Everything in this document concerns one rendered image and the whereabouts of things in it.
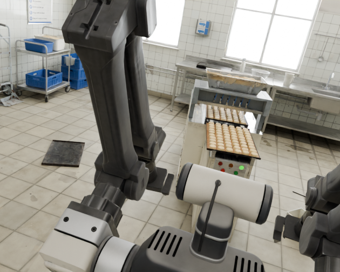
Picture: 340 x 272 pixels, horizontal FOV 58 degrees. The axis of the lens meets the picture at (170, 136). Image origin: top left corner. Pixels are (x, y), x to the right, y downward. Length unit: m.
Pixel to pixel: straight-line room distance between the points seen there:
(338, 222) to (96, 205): 0.44
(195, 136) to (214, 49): 3.38
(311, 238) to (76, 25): 0.54
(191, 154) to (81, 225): 2.57
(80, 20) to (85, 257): 0.37
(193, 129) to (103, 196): 2.41
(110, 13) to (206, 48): 5.79
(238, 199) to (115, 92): 0.27
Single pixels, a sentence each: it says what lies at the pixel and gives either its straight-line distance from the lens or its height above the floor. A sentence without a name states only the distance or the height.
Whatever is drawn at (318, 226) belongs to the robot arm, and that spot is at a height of 1.50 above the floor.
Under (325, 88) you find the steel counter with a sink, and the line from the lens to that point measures 6.12.
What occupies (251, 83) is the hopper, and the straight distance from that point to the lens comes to 2.94.
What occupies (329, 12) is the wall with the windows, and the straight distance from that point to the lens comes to 6.16.
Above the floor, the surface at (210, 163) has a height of 0.78.
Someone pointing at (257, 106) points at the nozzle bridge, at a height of 1.08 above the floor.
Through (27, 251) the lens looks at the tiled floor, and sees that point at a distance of 2.67.
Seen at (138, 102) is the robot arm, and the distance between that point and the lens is 0.62.
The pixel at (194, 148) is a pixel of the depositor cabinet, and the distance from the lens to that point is 3.08.
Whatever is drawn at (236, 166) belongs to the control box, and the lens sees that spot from 2.36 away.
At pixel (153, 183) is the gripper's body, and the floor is 1.36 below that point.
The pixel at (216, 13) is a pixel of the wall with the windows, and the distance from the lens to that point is 6.17.
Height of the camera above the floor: 1.83
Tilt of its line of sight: 23 degrees down
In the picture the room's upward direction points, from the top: 10 degrees clockwise
